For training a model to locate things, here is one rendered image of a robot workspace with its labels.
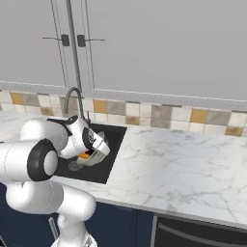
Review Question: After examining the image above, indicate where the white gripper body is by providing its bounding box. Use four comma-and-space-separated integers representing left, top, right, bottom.
93, 130, 112, 158

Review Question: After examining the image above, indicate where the black sink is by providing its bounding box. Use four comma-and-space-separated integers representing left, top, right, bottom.
46, 117, 128, 185

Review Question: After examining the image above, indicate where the pale grey bowl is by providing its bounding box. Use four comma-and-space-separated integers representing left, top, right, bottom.
76, 150, 109, 168

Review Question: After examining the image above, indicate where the grey curved tap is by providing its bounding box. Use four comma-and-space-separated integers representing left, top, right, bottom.
63, 86, 86, 122

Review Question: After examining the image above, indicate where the navy base cupboard door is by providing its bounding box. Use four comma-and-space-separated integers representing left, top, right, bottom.
84, 202, 154, 247
0, 182, 62, 247

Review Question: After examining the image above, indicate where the black dishwasher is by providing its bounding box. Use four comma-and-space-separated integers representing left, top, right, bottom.
150, 214, 247, 247

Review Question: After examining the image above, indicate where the grey base cupboard handle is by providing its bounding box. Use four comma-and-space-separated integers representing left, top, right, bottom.
47, 216, 60, 241

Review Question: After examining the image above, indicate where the black cupboard door handle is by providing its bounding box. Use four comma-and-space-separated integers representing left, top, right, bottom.
41, 33, 70, 47
76, 34, 106, 48

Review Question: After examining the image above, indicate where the grey wall cupboard door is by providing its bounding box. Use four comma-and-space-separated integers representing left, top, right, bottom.
0, 0, 77, 89
70, 0, 247, 101

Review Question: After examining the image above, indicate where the grey dishwasher handle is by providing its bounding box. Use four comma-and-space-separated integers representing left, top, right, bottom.
157, 223, 247, 247

